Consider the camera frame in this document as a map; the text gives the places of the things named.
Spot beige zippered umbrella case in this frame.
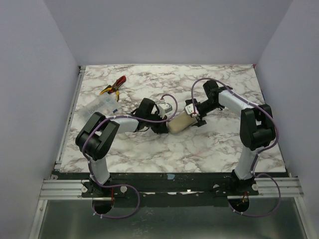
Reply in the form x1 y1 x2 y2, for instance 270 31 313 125
167 111 197 134

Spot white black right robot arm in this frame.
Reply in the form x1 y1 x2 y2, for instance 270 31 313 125
188 78 279 188

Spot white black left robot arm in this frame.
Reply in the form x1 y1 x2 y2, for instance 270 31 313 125
75 98 172 185

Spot clear plastic screw box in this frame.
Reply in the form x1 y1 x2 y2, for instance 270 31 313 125
78 93 121 120

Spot red yellow pliers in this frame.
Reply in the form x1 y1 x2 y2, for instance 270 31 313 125
99 76 127 102

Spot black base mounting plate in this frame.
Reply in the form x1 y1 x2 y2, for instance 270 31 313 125
82 173 258 208

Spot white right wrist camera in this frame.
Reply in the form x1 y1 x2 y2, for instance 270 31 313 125
184 104 198 118

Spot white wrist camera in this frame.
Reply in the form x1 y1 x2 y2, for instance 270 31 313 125
157 100 172 118
184 104 198 118

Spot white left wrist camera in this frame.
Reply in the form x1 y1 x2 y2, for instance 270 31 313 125
157 100 172 118

